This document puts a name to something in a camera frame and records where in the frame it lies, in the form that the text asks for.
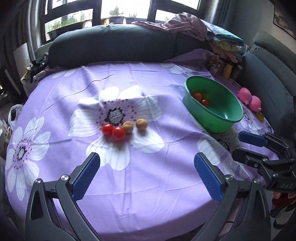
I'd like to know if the red tomato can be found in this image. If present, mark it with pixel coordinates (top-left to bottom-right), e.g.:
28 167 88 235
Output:
201 99 208 108
101 123 114 136
112 126 126 142

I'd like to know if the green mango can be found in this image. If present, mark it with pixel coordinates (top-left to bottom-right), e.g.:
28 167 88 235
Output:
202 93 210 100

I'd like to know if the orange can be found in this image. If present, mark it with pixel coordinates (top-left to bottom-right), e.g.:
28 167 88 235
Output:
192 92 203 102

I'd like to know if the pink pig toy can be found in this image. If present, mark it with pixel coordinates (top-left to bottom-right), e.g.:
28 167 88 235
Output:
237 87 261 113

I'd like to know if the green plastic bowl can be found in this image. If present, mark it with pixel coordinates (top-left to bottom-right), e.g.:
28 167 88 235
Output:
183 76 243 133

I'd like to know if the grey side sofa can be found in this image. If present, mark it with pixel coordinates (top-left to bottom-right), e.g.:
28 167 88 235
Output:
237 31 295 140

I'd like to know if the yellow bottle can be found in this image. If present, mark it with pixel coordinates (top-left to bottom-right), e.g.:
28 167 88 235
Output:
221 64 233 79

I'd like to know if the pile of clothes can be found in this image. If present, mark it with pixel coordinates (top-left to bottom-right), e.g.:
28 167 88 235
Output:
132 12 244 63

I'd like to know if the white plastic bag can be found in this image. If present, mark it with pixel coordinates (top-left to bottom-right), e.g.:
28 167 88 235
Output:
8 104 23 131

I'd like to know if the brown kiwi upper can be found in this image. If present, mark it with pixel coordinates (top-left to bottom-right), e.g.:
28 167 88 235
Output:
135 118 148 131

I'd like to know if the brown kiwi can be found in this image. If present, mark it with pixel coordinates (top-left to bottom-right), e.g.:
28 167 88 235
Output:
135 118 148 131
122 121 133 134

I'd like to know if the purple floral tablecloth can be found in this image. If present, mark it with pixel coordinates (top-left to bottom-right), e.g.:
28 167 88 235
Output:
5 49 273 240

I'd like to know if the brown kiwi lower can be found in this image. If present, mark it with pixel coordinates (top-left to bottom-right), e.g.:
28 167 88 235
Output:
122 121 133 134

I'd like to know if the dark green sofa back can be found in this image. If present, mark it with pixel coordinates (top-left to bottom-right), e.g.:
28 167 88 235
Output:
49 24 211 69

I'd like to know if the black planter box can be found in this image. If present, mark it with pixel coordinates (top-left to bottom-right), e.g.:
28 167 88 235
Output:
48 21 86 39

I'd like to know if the framed wall picture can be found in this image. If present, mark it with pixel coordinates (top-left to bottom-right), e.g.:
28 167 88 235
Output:
273 5 296 40

